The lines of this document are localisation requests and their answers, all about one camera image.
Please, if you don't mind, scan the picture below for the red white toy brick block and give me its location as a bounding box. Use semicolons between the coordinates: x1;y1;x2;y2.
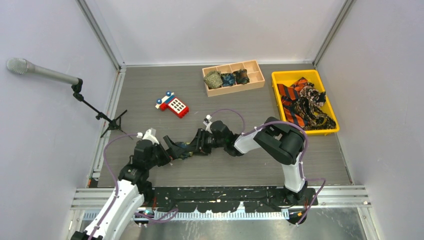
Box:
155;91;190;119

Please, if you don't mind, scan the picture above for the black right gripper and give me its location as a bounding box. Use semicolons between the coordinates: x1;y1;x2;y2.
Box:
185;127;227;155

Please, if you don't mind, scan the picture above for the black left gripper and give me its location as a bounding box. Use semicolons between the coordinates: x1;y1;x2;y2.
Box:
146;136;185;169

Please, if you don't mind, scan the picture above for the blue yellow floral tie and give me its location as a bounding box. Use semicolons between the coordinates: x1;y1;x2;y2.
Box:
170;141;198;160

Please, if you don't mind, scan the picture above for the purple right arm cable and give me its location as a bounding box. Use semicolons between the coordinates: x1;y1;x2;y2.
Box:
204;108;327;227

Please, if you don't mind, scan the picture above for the olive green rolled tie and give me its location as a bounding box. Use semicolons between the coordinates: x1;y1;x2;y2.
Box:
203;70;223;89

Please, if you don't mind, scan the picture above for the black microphone stand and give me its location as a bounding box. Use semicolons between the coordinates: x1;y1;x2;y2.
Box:
71;78;128;138

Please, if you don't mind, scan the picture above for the black floral patterned tie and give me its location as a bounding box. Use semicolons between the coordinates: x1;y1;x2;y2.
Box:
294;82;337;131

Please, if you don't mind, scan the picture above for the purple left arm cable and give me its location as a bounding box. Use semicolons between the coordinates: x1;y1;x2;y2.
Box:
86;132;181;240

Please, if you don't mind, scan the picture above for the blue rolled tie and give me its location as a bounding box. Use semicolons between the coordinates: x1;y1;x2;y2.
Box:
220;73;236;87

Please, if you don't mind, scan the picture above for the wooden divided tray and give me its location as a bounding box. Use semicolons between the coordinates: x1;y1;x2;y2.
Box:
202;60;265;97

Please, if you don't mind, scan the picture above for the silver microphone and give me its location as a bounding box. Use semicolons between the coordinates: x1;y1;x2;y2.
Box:
6;58;82;86

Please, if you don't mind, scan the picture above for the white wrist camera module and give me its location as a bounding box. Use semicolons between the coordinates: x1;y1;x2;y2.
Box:
142;128;160;145

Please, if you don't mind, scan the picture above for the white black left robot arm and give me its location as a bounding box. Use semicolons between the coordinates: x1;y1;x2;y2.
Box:
71;128;172;240

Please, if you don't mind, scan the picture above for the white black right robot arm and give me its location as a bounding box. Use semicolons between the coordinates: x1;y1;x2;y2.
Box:
187;115;308;205

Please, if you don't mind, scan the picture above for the orange navy striped tie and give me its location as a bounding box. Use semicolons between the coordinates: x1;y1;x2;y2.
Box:
277;77;309;128

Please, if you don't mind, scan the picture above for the dark brown rolled tie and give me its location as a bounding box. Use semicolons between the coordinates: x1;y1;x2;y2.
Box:
232;68;250;85

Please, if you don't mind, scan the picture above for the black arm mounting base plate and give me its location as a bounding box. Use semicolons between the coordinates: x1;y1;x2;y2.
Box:
133;186;318;224

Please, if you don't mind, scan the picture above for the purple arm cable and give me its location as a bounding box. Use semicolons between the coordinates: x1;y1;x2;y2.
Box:
86;132;181;240
204;108;327;227

